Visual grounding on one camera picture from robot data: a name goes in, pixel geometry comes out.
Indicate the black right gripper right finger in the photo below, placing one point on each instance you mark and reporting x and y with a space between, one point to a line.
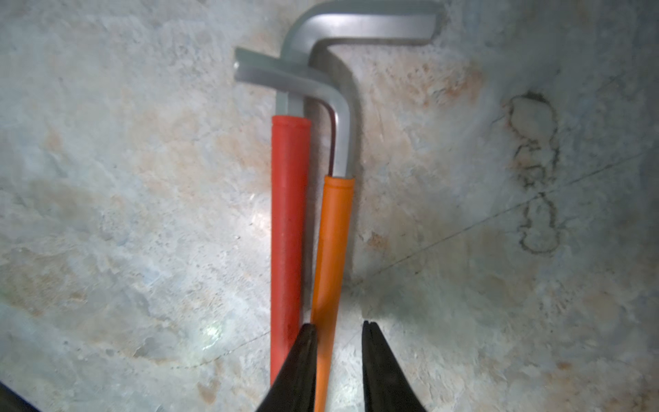
384 383

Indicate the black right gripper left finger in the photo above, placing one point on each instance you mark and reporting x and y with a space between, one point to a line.
294 387

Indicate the orange handled hex key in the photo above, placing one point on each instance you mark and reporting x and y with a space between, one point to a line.
337 197

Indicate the red handled hex key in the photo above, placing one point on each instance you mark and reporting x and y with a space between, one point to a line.
407 22

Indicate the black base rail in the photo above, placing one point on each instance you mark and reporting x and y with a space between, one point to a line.
12 402

